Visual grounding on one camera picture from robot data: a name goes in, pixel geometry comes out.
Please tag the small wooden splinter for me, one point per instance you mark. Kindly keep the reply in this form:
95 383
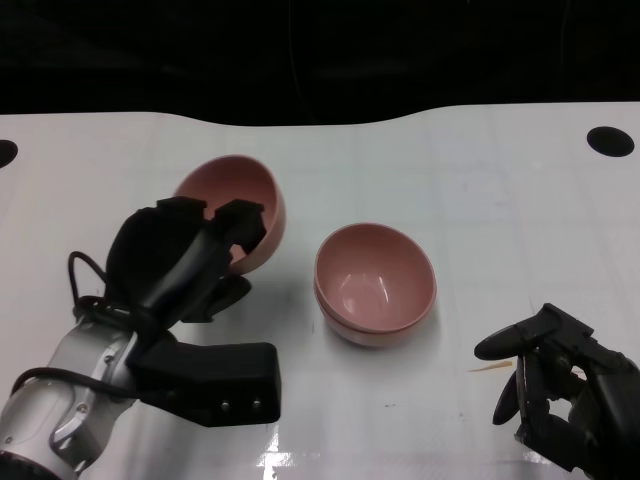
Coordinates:
487 368

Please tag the pink plastic bowl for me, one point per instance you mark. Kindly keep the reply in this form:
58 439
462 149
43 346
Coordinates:
235 180
370 340
372 280

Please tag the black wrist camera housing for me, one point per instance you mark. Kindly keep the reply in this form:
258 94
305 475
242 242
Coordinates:
225 370

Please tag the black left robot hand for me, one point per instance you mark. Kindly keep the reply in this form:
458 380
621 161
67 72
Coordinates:
150 250

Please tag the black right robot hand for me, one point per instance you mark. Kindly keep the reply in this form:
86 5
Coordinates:
605 400

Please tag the black backdrop cloth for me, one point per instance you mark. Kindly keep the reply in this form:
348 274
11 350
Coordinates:
150 50

